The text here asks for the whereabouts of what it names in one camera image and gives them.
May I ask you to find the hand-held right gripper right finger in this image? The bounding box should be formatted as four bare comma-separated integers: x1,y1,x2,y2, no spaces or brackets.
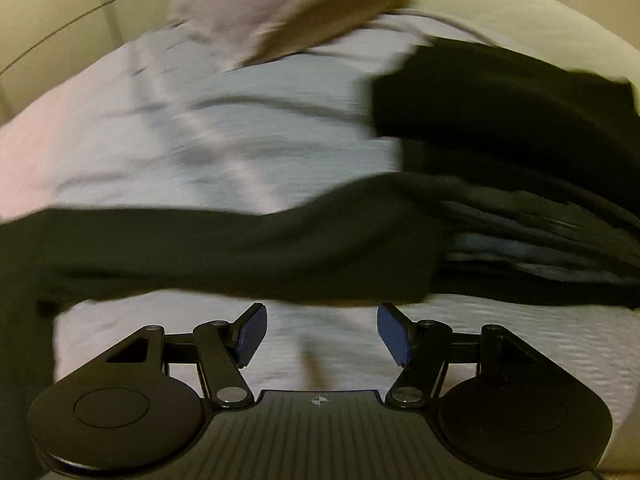
376,302,540,407

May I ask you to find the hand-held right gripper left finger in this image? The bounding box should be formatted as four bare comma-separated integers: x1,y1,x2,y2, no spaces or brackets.
95,303,269,408

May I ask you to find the dark green garment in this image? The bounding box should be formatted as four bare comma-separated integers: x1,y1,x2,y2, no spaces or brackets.
0,172,452,319

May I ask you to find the black clothes pile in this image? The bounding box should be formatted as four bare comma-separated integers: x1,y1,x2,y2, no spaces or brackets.
372,35,640,312

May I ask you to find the pink pillow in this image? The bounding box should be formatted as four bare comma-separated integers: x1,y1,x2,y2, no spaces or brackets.
167,0,427,69

